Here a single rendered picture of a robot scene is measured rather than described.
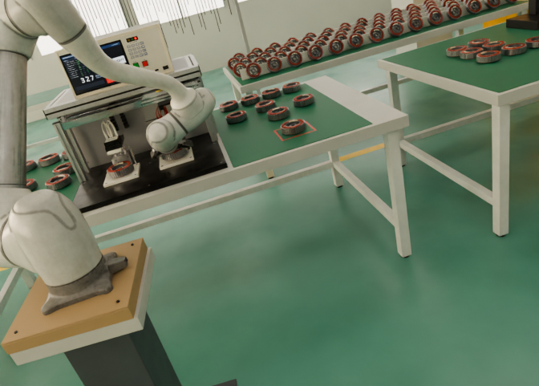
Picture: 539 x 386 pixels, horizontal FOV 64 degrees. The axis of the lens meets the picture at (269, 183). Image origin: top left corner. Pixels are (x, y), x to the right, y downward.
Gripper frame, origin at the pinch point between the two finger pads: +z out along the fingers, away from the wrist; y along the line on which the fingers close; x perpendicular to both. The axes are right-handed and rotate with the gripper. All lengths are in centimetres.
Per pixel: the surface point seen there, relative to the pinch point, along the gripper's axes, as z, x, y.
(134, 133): 18.8, -18.1, 16.7
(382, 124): -19, 18, -86
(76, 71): -9, -43, 28
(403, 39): 99, -50, -170
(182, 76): -5.1, -29.7, -13.6
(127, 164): -2.5, 0.1, 20.0
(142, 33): -13, -49, -3
